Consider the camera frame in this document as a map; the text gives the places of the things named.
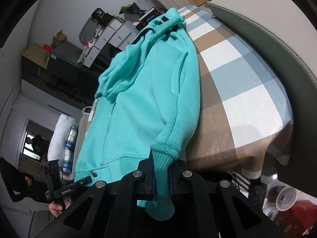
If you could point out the black desk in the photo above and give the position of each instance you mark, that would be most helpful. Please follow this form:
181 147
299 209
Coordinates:
65 78

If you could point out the white plastic cup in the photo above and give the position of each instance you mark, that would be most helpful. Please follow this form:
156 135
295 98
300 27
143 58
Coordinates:
284 197

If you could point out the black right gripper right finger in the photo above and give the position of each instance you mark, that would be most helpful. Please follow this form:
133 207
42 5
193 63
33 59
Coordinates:
183 182

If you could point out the cardboard box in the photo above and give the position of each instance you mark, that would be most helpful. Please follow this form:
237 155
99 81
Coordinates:
37 54

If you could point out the grey upholstered headboard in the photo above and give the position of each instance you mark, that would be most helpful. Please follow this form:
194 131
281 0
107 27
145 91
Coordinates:
286 39

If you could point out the plaid checkered bed sheet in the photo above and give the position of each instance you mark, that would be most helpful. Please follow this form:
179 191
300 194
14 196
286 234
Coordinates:
244 107

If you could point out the person's left hand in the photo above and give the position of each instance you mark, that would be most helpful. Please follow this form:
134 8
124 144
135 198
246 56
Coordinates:
56 209

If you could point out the grey oval suitcase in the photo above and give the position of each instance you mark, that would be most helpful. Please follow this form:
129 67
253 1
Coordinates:
88 31

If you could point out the red bag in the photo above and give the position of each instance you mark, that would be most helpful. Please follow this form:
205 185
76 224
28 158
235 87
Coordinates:
298 220

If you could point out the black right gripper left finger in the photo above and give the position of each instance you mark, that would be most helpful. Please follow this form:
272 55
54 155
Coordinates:
138 184

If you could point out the blue plaid rolled blanket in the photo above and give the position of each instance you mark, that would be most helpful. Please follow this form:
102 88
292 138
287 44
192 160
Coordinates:
67 165

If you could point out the turquoise zip hoodie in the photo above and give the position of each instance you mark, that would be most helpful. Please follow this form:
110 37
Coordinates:
148 104

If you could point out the white rolled pillow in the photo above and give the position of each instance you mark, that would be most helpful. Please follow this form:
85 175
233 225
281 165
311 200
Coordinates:
57 144

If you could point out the white drawer cabinet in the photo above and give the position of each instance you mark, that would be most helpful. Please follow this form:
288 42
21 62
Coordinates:
107 42

